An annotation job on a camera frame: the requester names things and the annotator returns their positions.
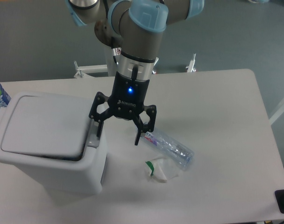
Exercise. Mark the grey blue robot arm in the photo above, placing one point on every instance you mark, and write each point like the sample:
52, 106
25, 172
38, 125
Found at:
136, 27

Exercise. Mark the crumpled white paper wrapper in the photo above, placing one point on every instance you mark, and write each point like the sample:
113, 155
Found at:
161, 169

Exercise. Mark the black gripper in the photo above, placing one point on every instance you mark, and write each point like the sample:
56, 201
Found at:
129, 98

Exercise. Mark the crushed clear plastic bottle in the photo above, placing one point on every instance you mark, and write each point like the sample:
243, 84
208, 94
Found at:
169, 147

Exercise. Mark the white push-lid trash can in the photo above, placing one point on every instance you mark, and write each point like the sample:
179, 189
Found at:
51, 138

